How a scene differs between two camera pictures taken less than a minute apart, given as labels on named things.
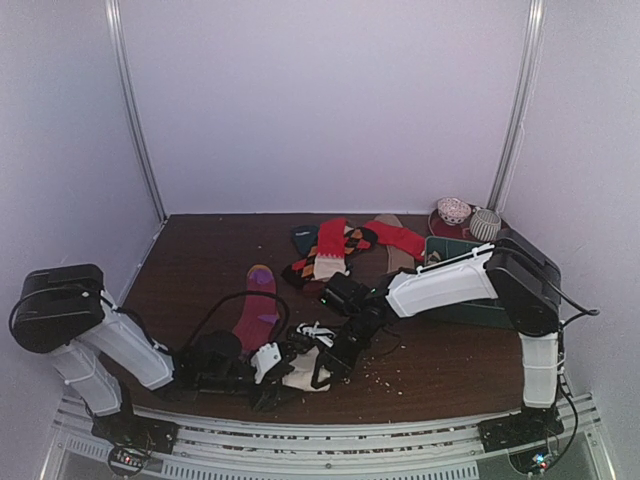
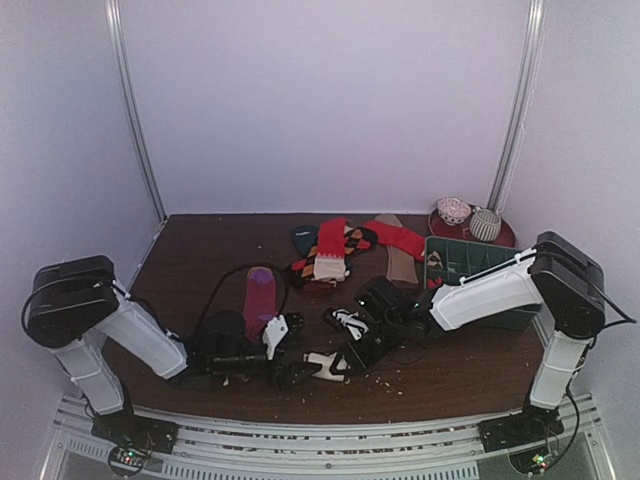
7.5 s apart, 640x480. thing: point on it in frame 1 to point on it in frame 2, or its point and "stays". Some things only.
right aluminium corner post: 512,139 stays
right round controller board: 531,463 stays
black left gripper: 269,399 to 286,378
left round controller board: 128,459 stays
